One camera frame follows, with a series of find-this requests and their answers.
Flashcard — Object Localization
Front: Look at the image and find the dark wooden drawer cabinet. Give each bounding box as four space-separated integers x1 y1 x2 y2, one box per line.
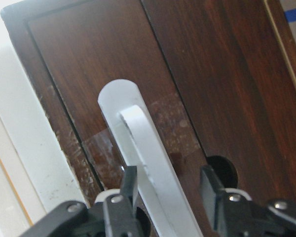
0 0 296 237

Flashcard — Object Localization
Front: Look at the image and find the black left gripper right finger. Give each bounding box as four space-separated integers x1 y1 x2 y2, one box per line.
200 165 225 222

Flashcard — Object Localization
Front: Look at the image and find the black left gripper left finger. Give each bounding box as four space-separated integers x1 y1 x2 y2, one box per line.
120 166 138 210

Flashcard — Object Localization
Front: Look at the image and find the white drawer handle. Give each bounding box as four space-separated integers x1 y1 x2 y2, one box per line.
98 79 203 237

